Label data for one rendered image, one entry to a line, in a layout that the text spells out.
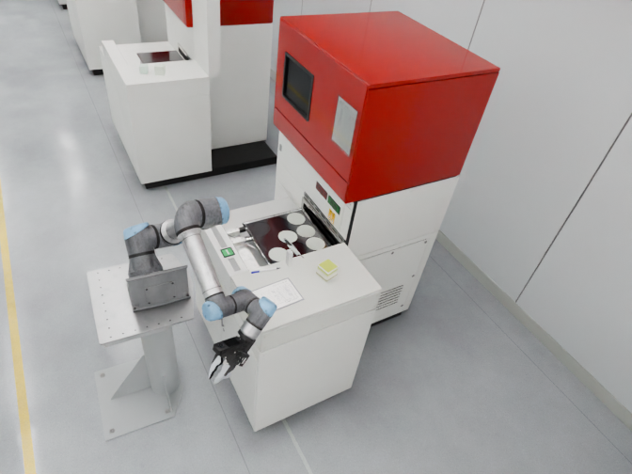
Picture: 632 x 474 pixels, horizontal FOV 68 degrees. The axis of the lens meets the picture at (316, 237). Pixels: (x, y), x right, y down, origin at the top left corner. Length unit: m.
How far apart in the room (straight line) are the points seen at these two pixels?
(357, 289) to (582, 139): 1.66
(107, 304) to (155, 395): 0.81
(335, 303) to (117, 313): 0.98
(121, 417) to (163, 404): 0.22
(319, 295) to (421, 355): 1.32
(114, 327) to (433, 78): 1.74
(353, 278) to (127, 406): 1.49
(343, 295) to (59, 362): 1.82
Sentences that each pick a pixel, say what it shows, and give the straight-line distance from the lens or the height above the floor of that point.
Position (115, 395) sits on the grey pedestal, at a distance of 2.98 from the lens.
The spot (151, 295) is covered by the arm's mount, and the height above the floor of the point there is 0.90.
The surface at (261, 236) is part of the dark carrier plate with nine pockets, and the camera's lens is 2.48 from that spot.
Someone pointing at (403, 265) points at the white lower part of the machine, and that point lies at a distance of 2.92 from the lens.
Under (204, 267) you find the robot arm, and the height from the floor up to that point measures 1.27.
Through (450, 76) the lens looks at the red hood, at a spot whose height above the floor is 1.81.
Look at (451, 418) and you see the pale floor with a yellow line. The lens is 3.11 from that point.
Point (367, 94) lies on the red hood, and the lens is 1.96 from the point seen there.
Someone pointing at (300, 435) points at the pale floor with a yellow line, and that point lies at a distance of 2.84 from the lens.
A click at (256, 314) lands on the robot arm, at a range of 1.78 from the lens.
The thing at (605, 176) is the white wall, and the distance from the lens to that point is 3.13.
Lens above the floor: 2.56
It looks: 41 degrees down
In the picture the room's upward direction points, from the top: 9 degrees clockwise
